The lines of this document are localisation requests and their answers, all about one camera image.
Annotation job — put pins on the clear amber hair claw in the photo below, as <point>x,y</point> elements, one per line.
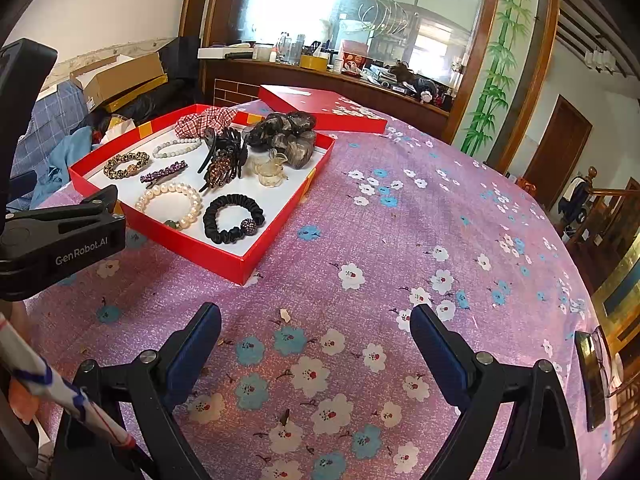
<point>270,171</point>

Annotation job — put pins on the wooden door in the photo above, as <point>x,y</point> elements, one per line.
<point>558,152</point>

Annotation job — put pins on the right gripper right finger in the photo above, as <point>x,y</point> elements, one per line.
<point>539,442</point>

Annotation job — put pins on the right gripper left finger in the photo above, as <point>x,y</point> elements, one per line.
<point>154,383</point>

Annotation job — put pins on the wooden stair railing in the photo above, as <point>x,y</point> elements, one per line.
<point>598,222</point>

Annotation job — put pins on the rhinestone hair clip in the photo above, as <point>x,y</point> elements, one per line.
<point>157,176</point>

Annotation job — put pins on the red box tray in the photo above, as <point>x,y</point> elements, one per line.
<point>236,261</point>

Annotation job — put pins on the cardboard box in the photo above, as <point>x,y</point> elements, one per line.
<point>103,80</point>

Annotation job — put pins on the black smartphone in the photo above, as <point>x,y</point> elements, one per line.
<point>590,366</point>

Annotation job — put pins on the black large hair claw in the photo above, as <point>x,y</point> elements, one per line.
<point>227,154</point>

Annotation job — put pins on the purple floral tablecloth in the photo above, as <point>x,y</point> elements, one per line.
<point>316,375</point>

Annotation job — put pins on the person left hand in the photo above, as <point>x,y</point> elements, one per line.
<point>24,404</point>

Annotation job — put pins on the grey brown organza scrunchie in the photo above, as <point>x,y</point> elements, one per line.
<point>290,134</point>

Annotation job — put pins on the red box lid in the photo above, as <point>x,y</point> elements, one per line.
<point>332,111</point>

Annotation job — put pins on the white pearl bracelet green bead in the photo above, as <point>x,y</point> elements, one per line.
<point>176,205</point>

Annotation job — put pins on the red plaid scrunchie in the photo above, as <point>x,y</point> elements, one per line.
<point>195,125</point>

